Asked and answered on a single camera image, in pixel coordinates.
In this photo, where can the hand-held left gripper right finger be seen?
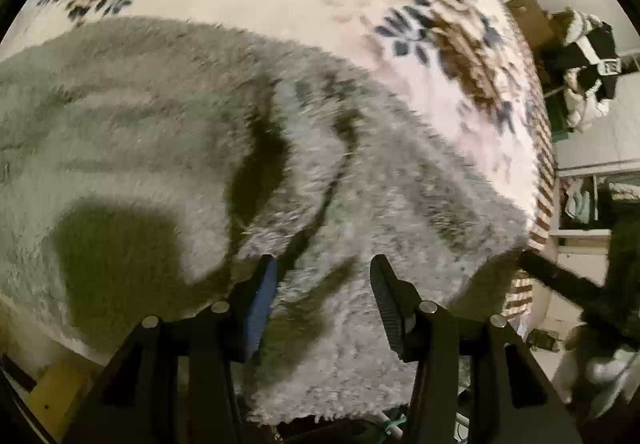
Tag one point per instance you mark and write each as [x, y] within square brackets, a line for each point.
[387, 309]

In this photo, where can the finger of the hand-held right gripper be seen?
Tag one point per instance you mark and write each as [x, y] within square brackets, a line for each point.
[555, 276]

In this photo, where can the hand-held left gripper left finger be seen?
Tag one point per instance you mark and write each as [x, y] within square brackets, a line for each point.
[261, 309]

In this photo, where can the fluffy grey towel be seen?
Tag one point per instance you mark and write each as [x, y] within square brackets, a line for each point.
[150, 124]

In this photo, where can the brown checkered bed sheet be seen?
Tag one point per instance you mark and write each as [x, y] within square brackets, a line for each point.
[545, 204]

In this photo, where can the teal folded clothes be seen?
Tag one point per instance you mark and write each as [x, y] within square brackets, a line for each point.
[580, 204]

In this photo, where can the white cloth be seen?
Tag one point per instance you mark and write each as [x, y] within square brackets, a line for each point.
[605, 374]

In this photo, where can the teal and white rack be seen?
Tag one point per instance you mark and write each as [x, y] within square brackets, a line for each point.
[395, 429]

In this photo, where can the white wardrobe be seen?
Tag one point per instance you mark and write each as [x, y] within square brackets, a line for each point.
[620, 134]

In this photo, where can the white garment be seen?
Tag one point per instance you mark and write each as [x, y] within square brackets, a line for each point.
[582, 104]

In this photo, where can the yellow wooden board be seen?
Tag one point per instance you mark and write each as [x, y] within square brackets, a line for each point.
[55, 394]

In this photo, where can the black and white jacket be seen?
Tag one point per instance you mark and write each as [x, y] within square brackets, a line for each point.
[595, 44]

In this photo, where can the large brown cardboard box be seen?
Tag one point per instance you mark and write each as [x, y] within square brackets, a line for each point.
[530, 9]

